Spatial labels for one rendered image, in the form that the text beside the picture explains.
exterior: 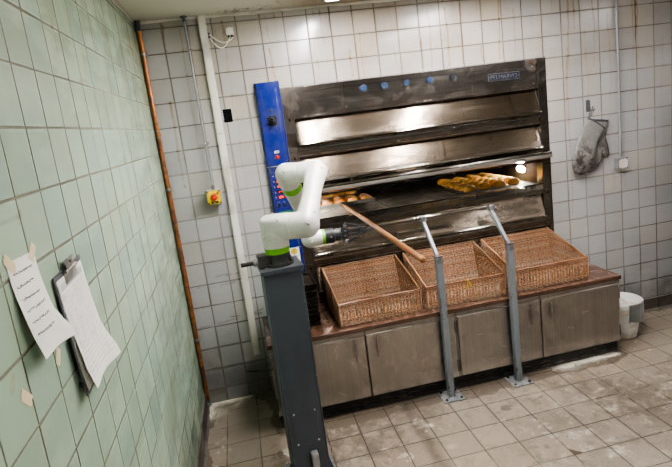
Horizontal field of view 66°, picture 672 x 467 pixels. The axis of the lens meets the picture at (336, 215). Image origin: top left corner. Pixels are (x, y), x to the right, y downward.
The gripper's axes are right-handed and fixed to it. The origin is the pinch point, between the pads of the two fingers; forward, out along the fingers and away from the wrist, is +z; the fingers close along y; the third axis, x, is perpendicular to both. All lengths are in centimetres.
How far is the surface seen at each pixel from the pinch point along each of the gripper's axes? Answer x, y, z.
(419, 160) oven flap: -54, -31, 57
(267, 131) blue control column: -53, -64, -47
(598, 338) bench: -1, 103, 154
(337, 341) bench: -2, 67, -26
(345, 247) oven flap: -54, 23, -4
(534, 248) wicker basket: -49, 47, 138
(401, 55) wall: -56, -104, 51
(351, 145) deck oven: -56, -48, 9
